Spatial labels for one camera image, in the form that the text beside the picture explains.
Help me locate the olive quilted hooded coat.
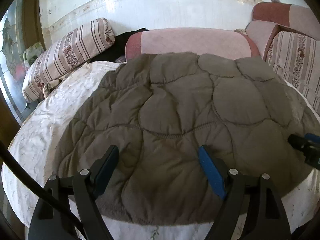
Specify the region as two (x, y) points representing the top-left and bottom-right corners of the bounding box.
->
(53, 53), (319, 225)

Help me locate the white patterned bed quilt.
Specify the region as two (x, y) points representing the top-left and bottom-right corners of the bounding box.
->
(8, 61), (319, 239)

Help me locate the striped floral cushion right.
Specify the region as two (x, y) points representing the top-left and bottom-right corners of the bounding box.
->
(266, 31), (319, 113)

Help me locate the pink cushion corner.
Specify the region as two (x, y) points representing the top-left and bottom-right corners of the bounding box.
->
(246, 20), (281, 61)

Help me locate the pink red cushion upper right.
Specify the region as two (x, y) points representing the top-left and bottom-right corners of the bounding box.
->
(252, 2), (319, 40)

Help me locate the striped floral pillow left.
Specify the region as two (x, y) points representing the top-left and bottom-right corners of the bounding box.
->
(22, 18), (115, 103)

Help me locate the pink bolster cushion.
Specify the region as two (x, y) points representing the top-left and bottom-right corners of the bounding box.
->
(125, 28), (260, 60)

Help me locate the black garment behind bolster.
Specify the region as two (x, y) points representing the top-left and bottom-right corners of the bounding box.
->
(90, 28), (148, 62)

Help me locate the black cable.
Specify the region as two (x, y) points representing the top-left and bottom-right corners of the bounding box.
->
(0, 142), (85, 235)

